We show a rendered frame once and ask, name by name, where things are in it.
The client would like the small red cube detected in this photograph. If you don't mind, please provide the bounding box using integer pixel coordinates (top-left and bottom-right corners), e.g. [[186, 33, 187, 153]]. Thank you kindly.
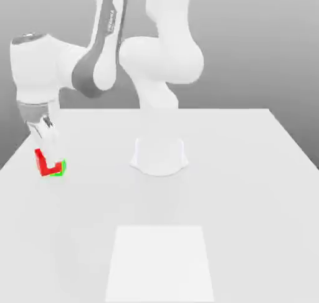
[[34, 148, 63, 177]]

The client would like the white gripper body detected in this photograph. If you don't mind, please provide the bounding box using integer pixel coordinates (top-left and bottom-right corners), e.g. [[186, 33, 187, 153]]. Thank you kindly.
[[29, 121, 62, 165]]

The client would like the small green cube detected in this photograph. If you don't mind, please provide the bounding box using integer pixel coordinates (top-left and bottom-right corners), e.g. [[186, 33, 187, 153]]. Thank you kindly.
[[49, 158, 67, 177]]

